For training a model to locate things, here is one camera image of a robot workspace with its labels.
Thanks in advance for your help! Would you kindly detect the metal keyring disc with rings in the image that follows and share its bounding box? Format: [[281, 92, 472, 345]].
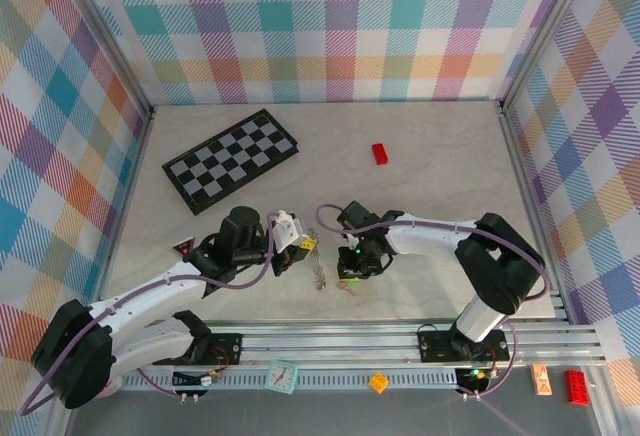
[[307, 227, 330, 292]]

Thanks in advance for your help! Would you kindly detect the red triangle sign toy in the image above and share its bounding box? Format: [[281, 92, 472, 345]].
[[172, 236, 197, 260]]

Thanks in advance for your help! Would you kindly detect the black and grey chessboard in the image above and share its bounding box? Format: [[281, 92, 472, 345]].
[[160, 109, 300, 216]]

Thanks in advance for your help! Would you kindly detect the teal square clock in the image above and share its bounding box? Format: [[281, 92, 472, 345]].
[[264, 358, 300, 396]]

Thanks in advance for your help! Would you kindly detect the orange toy brick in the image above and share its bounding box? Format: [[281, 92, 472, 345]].
[[367, 371, 391, 396]]

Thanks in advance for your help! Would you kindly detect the black power connector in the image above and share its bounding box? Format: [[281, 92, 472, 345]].
[[172, 368, 224, 402], [454, 366, 494, 401]]

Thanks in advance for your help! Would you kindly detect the printed wooden block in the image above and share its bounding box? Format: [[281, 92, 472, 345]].
[[531, 363, 553, 397]]

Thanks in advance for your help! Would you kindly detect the large red toy brick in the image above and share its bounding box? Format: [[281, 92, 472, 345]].
[[564, 369, 591, 405]]

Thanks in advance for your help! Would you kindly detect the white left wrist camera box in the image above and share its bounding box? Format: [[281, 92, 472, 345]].
[[271, 209, 305, 253]]

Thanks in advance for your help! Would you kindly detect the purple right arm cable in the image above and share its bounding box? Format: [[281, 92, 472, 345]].
[[314, 203, 551, 400]]

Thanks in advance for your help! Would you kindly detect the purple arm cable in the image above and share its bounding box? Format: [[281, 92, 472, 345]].
[[18, 211, 281, 415], [314, 203, 551, 400]]

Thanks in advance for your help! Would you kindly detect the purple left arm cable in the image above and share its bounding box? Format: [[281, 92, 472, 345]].
[[18, 211, 281, 415]]

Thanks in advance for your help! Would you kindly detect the aluminium mounting rail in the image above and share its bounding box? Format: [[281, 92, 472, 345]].
[[64, 323, 606, 372]]

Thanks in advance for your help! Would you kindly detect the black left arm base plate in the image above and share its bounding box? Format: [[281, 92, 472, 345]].
[[152, 333, 244, 366]]

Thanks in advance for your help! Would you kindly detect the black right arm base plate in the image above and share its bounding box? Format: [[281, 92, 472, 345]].
[[416, 328, 511, 363]]

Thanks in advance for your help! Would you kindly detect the aluminium side rail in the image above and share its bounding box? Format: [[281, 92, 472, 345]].
[[497, 100, 574, 325], [92, 105, 156, 317]]

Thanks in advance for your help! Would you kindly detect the slotted grey cable tray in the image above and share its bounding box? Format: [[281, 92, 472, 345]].
[[119, 368, 494, 390]]

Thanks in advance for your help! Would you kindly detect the aluminium frame post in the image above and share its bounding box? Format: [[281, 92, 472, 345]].
[[49, 0, 156, 122], [498, 0, 599, 112]]

